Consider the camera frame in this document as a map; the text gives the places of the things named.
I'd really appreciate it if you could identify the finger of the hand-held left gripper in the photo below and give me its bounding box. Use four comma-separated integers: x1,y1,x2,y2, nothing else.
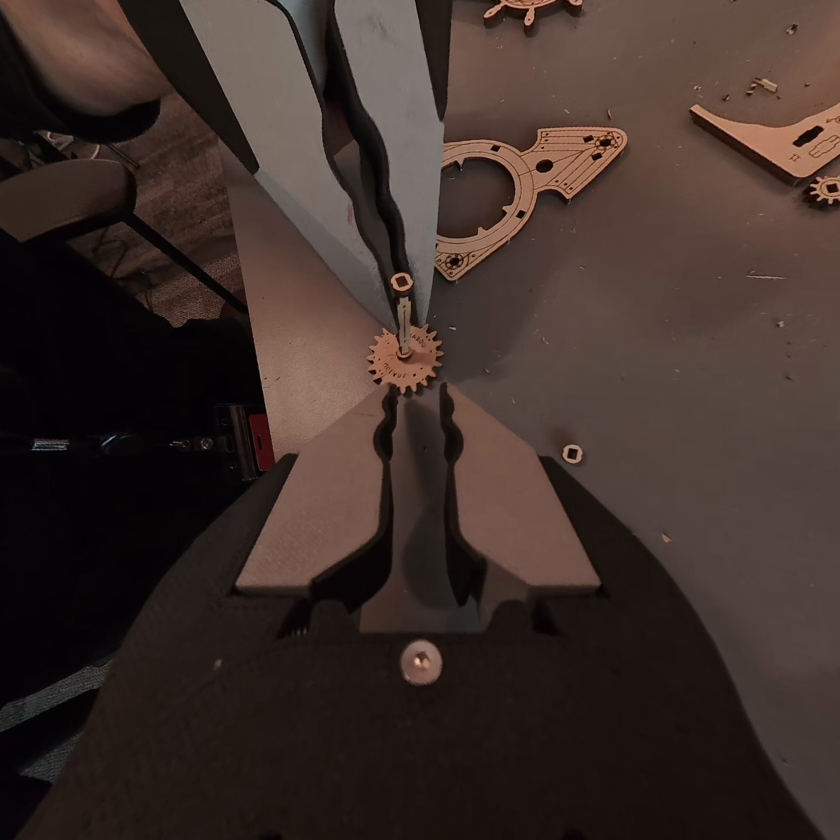
180,0,389,316
331,0,444,327

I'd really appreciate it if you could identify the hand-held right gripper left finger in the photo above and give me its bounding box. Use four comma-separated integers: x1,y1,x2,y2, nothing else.
234,387,399,616

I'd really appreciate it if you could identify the person's left hand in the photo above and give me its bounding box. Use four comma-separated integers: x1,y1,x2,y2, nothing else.
0,0,164,132

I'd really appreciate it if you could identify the wooden ring plate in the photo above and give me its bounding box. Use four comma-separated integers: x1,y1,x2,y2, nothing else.
435,126,629,283

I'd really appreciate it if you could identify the red badge in holder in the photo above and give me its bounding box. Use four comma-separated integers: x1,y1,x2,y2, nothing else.
215,403,278,484

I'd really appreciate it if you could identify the wooden axle pin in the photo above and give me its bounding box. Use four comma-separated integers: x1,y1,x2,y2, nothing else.
389,272,417,361

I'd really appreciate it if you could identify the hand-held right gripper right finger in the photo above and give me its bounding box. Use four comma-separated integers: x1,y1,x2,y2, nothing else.
438,382,602,610

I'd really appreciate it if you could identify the wooden scalloped strip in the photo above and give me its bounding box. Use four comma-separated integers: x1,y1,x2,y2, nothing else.
689,101,840,189

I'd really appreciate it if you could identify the wooden ship wheel piece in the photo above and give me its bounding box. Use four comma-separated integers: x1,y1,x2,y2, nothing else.
484,0,584,28

